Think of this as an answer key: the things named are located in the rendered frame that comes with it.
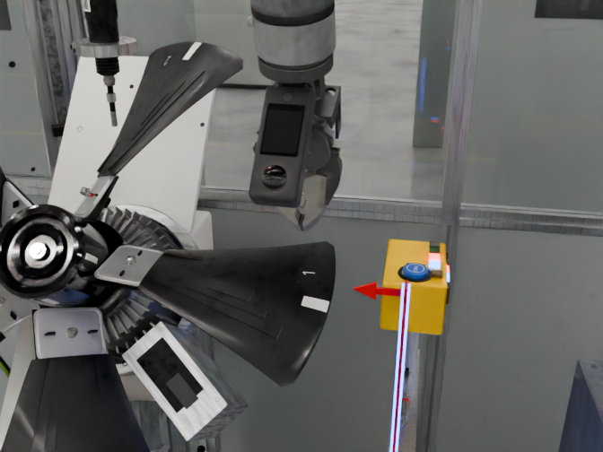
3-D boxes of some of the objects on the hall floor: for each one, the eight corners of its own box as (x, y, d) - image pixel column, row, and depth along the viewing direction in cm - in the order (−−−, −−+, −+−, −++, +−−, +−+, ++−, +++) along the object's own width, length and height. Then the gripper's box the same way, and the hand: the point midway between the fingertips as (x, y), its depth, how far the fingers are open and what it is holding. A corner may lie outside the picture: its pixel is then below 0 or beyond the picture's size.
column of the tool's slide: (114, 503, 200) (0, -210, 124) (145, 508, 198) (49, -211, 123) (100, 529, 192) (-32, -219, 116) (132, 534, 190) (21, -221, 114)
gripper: (350, 30, 66) (350, 197, 80) (261, 27, 68) (276, 191, 82) (336, 73, 60) (339, 247, 74) (239, 68, 61) (259, 239, 75)
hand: (301, 226), depth 75 cm, fingers closed
